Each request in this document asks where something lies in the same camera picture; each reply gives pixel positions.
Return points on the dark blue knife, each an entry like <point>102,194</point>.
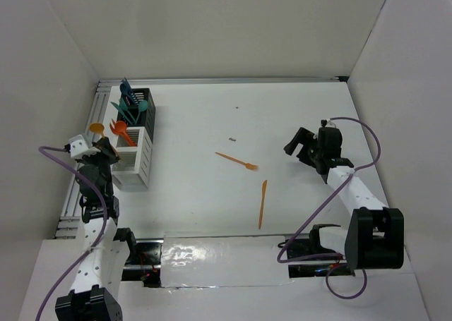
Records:
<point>125,81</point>

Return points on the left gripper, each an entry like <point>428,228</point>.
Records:
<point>105,151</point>

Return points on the teal knife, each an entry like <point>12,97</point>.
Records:
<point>120,110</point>

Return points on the red-orange fork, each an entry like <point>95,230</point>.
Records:
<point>114,130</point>

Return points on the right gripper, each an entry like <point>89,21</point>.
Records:
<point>306,137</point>

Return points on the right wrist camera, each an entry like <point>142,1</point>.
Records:
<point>328,123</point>

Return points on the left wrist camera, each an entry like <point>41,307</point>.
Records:
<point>80,146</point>

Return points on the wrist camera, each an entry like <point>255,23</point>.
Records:
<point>80,146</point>
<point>328,123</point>

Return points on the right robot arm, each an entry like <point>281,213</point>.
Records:
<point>374,238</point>

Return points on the teal spoon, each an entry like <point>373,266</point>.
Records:
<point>142,107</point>

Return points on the yellow-orange spoon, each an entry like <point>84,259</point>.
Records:
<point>97,128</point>

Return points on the teal fork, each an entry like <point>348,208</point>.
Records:
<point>126,112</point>

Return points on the black and white utensil caddy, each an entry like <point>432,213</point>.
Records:
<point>132,172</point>

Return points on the dark blue spoon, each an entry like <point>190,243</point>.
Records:
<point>125,94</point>

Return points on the yellow-orange knife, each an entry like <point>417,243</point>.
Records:
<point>262,205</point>

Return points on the red-orange spoon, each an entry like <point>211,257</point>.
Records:
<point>120,127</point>

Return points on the dark blue fork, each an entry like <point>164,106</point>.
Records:
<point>130,93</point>

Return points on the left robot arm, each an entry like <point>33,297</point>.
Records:
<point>94,292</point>

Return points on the yellow-orange fork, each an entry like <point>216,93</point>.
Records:
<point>247,165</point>

